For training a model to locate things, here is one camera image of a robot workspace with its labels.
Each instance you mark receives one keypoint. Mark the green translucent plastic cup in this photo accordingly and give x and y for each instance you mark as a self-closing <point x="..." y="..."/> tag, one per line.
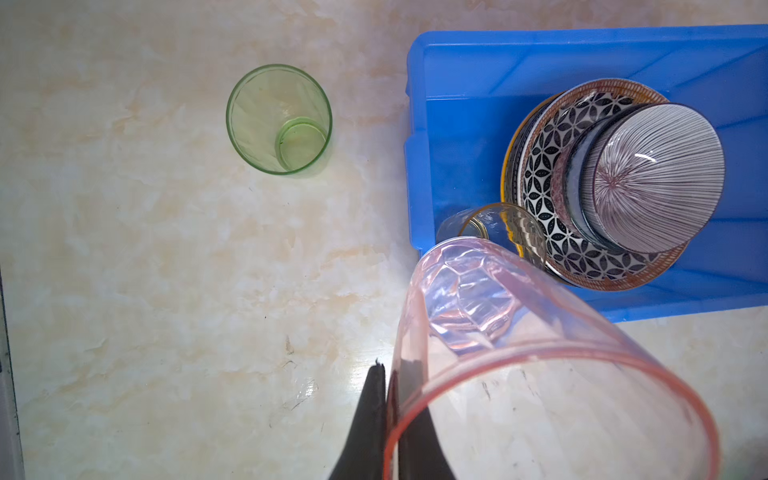
<point x="279" y="120"/>

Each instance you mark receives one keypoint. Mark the black geometric orange-rimmed plate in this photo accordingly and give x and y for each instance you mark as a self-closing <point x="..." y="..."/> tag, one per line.
<point x="527" y="179"/>

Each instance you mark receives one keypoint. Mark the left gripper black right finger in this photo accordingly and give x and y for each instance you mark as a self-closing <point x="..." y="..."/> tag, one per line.
<point x="420" y="456"/>

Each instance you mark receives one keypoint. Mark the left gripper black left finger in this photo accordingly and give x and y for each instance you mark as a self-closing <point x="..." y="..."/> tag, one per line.
<point x="362" y="456"/>

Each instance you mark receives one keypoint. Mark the purple striped bowl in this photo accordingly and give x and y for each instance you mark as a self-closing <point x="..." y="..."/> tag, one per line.
<point x="651" y="177"/>

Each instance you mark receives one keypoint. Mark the blue plastic bin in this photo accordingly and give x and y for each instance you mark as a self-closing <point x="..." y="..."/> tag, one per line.
<point x="469" y="92"/>

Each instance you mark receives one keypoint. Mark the yellow translucent plastic cup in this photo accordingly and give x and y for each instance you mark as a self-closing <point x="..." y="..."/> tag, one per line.
<point x="505" y="224"/>

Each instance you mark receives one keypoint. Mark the pink translucent plastic cup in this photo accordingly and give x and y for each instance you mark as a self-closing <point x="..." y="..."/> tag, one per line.
<point x="524" y="380"/>

